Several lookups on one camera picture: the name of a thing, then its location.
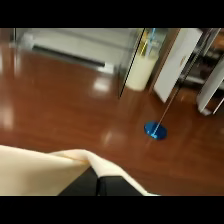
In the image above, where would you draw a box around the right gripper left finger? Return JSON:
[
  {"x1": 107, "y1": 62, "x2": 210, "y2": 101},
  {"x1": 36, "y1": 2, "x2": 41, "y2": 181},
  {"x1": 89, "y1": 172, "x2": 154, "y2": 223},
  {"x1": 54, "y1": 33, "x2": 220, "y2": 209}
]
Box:
[{"x1": 57, "y1": 166, "x2": 99, "y2": 197}]

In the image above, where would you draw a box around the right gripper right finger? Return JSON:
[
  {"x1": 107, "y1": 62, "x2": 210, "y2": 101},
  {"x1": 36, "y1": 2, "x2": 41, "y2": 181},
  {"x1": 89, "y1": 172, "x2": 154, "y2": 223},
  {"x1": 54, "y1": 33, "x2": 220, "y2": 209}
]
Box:
[{"x1": 98, "y1": 175, "x2": 143, "y2": 197}]

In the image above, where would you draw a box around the stand with blue round foot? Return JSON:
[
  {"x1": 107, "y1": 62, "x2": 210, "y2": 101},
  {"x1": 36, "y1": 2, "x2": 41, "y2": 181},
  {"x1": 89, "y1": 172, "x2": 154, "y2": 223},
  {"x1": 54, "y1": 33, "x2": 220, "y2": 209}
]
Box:
[{"x1": 143, "y1": 83, "x2": 183, "y2": 141}]

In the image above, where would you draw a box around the yellow shirt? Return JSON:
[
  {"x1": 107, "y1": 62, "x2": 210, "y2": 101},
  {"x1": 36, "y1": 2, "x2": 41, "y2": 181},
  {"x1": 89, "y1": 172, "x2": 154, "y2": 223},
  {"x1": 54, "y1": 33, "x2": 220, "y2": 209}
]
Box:
[{"x1": 0, "y1": 144, "x2": 162, "y2": 197}]

